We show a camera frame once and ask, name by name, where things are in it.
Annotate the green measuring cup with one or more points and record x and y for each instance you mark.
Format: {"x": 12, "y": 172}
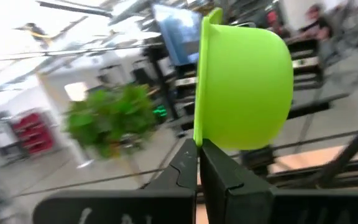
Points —
{"x": 244, "y": 87}

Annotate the black aluminium rig frame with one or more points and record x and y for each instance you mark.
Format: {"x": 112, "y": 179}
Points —
{"x": 337, "y": 168}

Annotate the person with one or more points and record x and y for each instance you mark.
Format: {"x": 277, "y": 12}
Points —
{"x": 317, "y": 25}

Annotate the red cabinet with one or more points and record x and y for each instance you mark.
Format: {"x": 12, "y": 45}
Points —
{"x": 33, "y": 133}

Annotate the green leafy potted plant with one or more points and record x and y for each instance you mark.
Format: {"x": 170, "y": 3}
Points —
{"x": 110, "y": 118}

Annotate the black monitor with blue screen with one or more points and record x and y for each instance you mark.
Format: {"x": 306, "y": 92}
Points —
{"x": 179, "y": 34}

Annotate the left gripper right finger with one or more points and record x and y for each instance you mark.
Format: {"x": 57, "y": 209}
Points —
{"x": 228, "y": 199}

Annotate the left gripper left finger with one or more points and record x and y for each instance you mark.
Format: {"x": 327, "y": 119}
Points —
{"x": 179, "y": 174}

